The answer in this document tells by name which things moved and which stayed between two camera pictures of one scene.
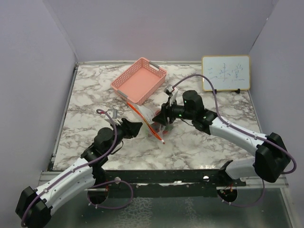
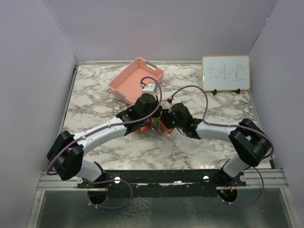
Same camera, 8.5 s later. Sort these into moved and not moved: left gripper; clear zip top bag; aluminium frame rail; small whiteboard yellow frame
Moved: left gripper; clear zip top bag
Not moved: aluminium frame rail; small whiteboard yellow frame
